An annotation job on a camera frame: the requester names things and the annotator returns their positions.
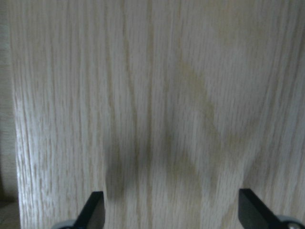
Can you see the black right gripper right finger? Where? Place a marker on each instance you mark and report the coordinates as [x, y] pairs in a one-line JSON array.
[[253, 213]]

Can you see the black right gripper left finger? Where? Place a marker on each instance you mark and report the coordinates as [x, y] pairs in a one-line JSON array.
[[92, 216]]

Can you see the light wooden drawer cabinet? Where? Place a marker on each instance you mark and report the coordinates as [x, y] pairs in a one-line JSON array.
[[167, 106]]

